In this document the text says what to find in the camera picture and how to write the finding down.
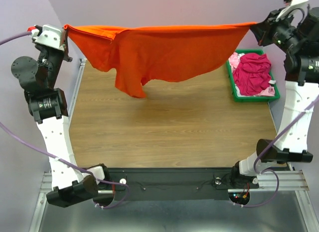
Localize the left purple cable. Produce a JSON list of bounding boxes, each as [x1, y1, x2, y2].
[[0, 30, 131, 210]]

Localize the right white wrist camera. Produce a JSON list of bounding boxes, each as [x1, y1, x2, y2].
[[276, 0, 309, 21]]

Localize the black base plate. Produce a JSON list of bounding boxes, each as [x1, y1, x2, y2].
[[94, 167, 259, 206]]

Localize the purple cable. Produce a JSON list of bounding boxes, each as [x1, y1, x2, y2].
[[231, 7, 319, 208], [0, 30, 131, 210]]

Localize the magenta t shirt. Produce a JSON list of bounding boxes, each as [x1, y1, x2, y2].
[[233, 53, 272, 96]]

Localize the orange t shirt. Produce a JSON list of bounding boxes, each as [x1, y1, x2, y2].
[[64, 22, 251, 98]]

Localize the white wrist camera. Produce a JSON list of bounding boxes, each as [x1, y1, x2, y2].
[[27, 24, 66, 51], [276, 0, 309, 21]]

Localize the light pink t shirt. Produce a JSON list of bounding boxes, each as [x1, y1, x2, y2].
[[228, 52, 274, 97]]

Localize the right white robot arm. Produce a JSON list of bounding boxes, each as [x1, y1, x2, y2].
[[229, 7, 319, 187]]

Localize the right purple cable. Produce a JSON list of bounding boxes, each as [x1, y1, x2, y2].
[[231, 7, 319, 208]]

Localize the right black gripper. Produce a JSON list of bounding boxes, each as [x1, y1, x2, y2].
[[254, 6, 305, 54]]

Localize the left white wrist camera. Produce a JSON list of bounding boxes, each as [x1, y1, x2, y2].
[[27, 24, 66, 51]]

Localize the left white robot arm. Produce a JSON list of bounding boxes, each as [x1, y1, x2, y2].
[[11, 24, 111, 208]]

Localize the aluminium rail frame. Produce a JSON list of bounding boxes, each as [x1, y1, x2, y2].
[[29, 58, 311, 232]]

